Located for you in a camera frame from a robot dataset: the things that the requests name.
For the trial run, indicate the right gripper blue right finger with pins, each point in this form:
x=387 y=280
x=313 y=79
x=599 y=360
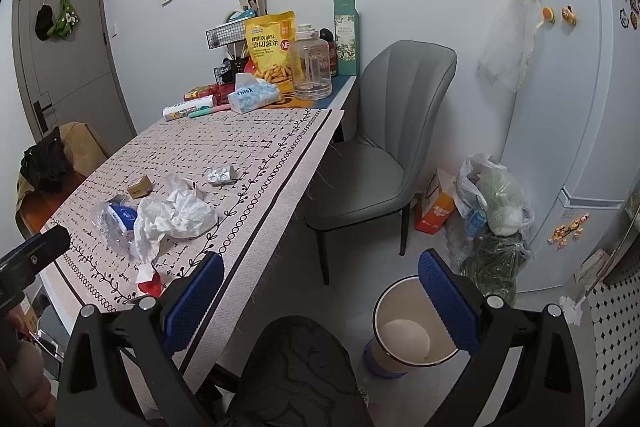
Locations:
x=446 y=292

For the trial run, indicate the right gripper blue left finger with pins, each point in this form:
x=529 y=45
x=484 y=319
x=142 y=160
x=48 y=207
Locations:
x=186 y=300

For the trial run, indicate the white tissue paper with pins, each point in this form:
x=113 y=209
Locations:
x=182 y=214

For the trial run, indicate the small brown cardboard piece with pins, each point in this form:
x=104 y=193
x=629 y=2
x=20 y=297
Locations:
x=143 y=187

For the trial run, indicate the silver foil wrapper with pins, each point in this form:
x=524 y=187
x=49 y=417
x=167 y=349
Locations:
x=219 y=175

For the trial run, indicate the cream round trash bin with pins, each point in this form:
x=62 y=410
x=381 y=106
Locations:
x=407 y=332

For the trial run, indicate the person's left hand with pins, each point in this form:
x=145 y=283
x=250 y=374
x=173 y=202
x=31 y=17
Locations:
x=24 y=364

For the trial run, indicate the plastic bag of green vegetables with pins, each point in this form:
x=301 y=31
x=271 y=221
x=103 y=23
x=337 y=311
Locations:
x=494 y=264

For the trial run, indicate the blue label water bottle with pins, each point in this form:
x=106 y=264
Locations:
x=474 y=223

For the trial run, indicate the white mop head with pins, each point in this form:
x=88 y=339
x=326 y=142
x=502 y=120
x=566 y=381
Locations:
x=572 y=310

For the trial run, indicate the orange paper carton bag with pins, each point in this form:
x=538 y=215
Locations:
x=436 y=203

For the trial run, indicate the orange figurine fridge magnets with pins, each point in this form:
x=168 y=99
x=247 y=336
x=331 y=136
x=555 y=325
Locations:
x=563 y=234

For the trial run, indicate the white bag with foam nets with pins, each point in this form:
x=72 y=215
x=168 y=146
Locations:
x=488 y=187

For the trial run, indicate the brown paper bag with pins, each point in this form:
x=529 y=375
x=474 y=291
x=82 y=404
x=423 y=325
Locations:
x=83 y=147

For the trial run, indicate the light blue refrigerator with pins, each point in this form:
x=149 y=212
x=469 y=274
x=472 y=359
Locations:
x=573 y=141

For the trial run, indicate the grey entrance door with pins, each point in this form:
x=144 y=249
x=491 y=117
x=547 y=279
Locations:
x=65 y=69

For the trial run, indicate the white candy roll package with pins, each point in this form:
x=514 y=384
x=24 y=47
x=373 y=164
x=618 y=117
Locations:
x=185 y=108

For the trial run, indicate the grey upholstered dining chair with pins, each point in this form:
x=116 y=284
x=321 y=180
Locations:
x=376 y=173

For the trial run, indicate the blue white tissue box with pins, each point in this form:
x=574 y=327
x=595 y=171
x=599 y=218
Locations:
x=252 y=93

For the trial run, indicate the white mesh bag on fridge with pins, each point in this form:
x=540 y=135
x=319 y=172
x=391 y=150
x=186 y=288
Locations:
x=510 y=42

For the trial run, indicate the clear plastic jar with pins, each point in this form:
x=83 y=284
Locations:
x=310 y=64

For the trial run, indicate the yellow snack bag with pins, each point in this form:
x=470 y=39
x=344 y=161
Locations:
x=268 y=40

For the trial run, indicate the tall green gift box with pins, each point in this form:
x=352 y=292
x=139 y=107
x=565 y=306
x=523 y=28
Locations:
x=346 y=33

